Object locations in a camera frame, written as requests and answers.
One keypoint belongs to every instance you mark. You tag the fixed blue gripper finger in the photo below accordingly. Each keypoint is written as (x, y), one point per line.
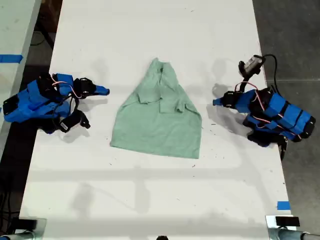
(220, 100)
(101, 93)

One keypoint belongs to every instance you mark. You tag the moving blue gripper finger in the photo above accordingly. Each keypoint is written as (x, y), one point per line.
(220, 104)
(101, 88)

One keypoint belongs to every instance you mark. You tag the pale green T-shirt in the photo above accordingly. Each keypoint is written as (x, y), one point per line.
(160, 120)

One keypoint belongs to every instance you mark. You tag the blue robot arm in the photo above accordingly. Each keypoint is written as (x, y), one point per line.
(32, 102)
(280, 117)

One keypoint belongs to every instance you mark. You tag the long blue tape strip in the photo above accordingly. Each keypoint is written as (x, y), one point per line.
(11, 58)

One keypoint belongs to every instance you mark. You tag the white side table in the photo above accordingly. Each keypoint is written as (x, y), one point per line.
(15, 30)

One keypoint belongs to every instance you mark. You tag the short blue tape piece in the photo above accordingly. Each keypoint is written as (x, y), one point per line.
(283, 205)

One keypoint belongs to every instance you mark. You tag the small black box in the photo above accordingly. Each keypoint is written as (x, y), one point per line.
(27, 223)
(287, 221)

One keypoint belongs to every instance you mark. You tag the camera black stalk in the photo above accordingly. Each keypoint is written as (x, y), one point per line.
(243, 77)

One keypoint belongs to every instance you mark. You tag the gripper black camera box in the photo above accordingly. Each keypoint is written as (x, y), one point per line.
(71, 122)
(253, 63)

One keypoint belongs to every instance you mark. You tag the metal table bracket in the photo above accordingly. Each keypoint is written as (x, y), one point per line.
(271, 222)

